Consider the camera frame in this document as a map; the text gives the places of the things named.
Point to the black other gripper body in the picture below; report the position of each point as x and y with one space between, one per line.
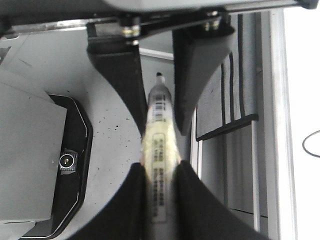
128 27

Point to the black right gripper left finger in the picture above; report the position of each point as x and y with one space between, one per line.
121 218

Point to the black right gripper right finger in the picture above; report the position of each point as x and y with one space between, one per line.
201 216

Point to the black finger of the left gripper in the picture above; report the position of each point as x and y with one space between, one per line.
197 55
120 65

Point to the black and white whiteboard marker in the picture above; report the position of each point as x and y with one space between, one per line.
160 157

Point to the white whiteboard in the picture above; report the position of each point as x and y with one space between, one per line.
294 37

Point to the grey striped cloth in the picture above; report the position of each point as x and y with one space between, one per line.
229 101

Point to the grey robot base with camera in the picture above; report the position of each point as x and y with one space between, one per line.
45 143

